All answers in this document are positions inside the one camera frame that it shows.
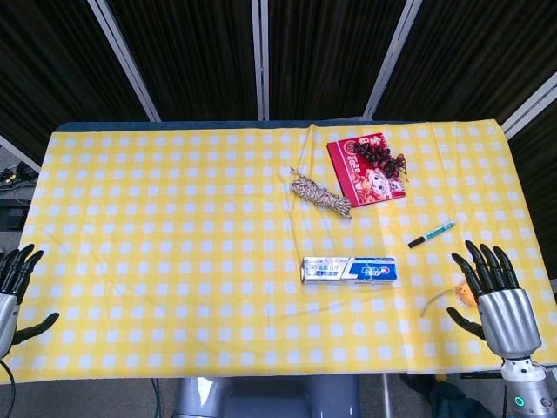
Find small orange fruit with stem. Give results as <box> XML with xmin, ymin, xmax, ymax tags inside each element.
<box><xmin>419</xmin><ymin>282</ymin><xmax>479</xmax><ymax>318</ymax></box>

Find blue white toothpaste box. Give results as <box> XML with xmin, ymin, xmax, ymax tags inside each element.
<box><xmin>301</xmin><ymin>255</ymin><xmax>399</xmax><ymax>287</ymax></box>

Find black cable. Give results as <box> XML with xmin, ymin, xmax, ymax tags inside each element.
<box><xmin>0</xmin><ymin>359</ymin><xmax>17</xmax><ymax>418</ymax></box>

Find grey robot torso base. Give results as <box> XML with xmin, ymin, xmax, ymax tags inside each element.
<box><xmin>172</xmin><ymin>375</ymin><xmax>362</xmax><ymax>418</ymax></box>

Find black equipment with cables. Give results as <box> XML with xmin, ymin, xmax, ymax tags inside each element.
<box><xmin>0</xmin><ymin>160</ymin><xmax>40</xmax><ymax>232</ymax></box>

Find black folding screen panels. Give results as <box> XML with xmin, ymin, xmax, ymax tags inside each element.
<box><xmin>0</xmin><ymin>0</ymin><xmax>557</xmax><ymax>280</ymax></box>

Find green black marker pen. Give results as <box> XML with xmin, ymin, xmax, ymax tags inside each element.
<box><xmin>407</xmin><ymin>221</ymin><xmax>456</xmax><ymax>250</ymax></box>

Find dark red grape bunch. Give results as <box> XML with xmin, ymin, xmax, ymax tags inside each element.
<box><xmin>352</xmin><ymin>139</ymin><xmax>410</xmax><ymax>182</ymax></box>

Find yellow white checkered tablecloth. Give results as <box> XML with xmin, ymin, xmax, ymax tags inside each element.
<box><xmin>0</xmin><ymin>119</ymin><xmax>557</xmax><ymax>385</ymax></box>

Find red 2026 calendar booklet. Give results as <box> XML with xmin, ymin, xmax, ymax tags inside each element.
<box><xmin>326</xmin><ymin>133</ymin><xmax>409</xmax><ymax>210</ymax></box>

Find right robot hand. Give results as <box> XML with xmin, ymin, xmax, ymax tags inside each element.
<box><xmin>446</xmin><ymin>239</ymin><xmax>543</xmax><ymax>361</ymax></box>

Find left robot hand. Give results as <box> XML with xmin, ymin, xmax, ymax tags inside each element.
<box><xmin>0</xmin><ymin>244</ymin><xmax>60</xmax><ymax>359</ymax></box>

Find beige braided rope bundle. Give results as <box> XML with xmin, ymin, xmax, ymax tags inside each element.
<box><xmin>289</xmin><ymin>166</ymin><xmax>352</xmax><ymax>219</ymax></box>

